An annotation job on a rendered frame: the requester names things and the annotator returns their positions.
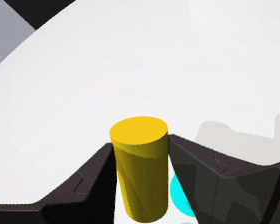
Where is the yellow cylinder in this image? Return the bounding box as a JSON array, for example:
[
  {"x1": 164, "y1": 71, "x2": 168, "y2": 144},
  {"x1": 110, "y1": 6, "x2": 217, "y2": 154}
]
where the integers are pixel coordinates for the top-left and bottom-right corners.
[{"x1": 109, "y1": 116, "x2": 169, "y2": 224}]

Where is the cyan circle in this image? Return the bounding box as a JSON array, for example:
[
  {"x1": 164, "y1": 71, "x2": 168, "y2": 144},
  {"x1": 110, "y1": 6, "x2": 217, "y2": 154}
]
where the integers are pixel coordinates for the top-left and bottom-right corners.
[{"x1": 171, "y1": 173, "x2": 196, "y2": 217}]

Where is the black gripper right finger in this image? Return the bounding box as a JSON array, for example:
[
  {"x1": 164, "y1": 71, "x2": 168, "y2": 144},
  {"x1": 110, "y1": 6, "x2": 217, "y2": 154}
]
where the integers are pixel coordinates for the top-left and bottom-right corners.
[{"x1": 168, "y1": 135, "x2": 280, "y2": 224}]

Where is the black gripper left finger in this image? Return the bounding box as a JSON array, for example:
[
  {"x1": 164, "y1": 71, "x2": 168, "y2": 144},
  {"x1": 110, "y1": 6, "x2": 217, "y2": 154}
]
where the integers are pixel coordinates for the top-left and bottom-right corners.
[{"x1": 0, "y1": 143, "x2": 117, "y2": 224}]

